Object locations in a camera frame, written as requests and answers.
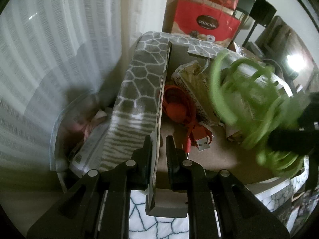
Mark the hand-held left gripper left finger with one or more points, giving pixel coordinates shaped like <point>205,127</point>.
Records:
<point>147,154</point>

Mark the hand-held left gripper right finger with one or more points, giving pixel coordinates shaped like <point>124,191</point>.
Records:
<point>172,154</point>

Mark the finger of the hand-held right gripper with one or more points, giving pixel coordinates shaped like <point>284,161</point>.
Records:
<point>311,112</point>
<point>289,140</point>

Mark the white and brown cardboard tray box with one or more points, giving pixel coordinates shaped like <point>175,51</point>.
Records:
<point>224,159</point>

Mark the small gold snack packet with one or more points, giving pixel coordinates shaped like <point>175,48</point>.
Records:
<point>192,79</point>

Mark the glowing desk lamp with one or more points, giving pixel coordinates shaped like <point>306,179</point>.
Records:
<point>296,62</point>

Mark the brown sofa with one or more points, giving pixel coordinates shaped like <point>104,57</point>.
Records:
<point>294,42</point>

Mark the grey white patterned blanket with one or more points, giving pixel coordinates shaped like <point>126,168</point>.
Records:
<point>139,79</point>

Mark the clear plastic bag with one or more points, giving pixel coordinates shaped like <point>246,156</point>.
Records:
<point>245,52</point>

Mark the clear plastic storage bin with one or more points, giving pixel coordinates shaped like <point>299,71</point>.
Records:
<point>58,139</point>

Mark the red gift box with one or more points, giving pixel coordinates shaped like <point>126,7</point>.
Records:
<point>189,12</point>

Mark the white curtain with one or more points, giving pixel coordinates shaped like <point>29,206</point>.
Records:
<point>49,42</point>

